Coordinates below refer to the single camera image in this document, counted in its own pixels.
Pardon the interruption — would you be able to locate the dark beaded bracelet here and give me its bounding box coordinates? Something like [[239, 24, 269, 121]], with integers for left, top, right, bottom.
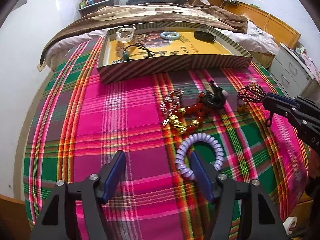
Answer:
[[236, 82, 275, 128]]

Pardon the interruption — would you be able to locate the purple spiral hair tie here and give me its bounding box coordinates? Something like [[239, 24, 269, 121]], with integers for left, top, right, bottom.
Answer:
[[175, 132, 225, 181]]

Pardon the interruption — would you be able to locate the red bead gold charm bracelet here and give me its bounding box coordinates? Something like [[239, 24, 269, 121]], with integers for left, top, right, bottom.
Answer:
[[168, 92, 212, 136]]

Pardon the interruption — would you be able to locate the black hair tie with bead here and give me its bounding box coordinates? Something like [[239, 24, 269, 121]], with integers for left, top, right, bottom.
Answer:
[[201, 80, 230, 111]]

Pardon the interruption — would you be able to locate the silver chain bracelet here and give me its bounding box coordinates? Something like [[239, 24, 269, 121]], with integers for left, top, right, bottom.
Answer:
[[159, 88, 185, 126]]

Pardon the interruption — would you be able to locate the black cord jade pendant necklace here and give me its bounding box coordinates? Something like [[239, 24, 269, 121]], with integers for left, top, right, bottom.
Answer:
[[111, 43, 156, 65]]

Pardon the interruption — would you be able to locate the light blue spiral hair tie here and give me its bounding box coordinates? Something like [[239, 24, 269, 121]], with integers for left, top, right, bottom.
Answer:
[[159, 31, 181, 41]]

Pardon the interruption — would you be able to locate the grey drawer cabinet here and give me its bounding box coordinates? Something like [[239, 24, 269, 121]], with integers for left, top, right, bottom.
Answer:
[[268, 43, 319, 102]]

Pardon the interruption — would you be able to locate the yellow mattress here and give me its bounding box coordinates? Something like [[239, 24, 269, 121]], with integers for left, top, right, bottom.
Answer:
[[250, 51, 275, 69]]

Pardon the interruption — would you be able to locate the plaid pink green cloth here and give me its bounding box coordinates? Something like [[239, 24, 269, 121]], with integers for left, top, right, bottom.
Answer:
[[23, 38, 310, 239]]

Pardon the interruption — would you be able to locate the wooden headboard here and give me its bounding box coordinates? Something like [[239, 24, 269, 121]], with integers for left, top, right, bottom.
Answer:
[[222, 2, 300, 49]]

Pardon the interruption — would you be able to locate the white tape roll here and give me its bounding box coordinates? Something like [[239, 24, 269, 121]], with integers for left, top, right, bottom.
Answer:
[[283, 216, 297, 236]]

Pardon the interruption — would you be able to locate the black fitness band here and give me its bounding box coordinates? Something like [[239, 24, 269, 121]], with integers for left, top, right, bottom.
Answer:
[[194, 31, 216, 43]]

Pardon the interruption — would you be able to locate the brown fleece blanket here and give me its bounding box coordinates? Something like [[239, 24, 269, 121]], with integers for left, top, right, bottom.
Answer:
[[40, 0, 248, 64]]

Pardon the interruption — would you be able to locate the yellow striped cardboard tray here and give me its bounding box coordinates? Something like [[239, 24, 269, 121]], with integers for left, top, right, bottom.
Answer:
[[97, 22, 253, 84]]

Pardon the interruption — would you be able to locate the wooden desk with clutter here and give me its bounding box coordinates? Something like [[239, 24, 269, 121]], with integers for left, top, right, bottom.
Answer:
[[78, 0, 119, 17]]

